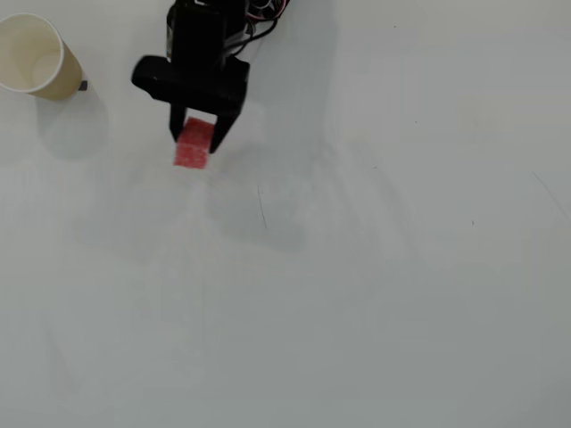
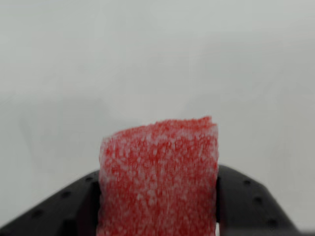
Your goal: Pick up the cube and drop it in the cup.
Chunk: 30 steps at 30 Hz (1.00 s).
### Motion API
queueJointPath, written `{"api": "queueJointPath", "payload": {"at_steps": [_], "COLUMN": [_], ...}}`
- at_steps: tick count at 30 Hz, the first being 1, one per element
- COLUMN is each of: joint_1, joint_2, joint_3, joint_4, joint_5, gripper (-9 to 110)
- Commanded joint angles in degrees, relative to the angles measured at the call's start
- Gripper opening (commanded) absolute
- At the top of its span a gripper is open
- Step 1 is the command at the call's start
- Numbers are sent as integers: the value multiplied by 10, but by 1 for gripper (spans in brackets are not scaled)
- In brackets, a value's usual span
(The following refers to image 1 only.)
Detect black cable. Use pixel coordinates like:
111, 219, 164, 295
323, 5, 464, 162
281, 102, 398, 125
243, 17, 280, 45

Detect red and black wires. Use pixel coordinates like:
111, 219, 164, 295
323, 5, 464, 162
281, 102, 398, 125
244, 0, 294, 23

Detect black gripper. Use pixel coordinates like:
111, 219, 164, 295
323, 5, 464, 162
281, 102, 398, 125
166, 1, 240, 155

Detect red foam cube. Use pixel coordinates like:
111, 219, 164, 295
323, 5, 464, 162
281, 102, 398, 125
172, 116, 216, 171

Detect beige paper cup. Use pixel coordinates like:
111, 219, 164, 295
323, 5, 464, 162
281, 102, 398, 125
0, 12, 84, 102

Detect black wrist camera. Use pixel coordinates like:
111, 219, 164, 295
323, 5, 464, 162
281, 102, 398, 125
130, 54, 251, 118

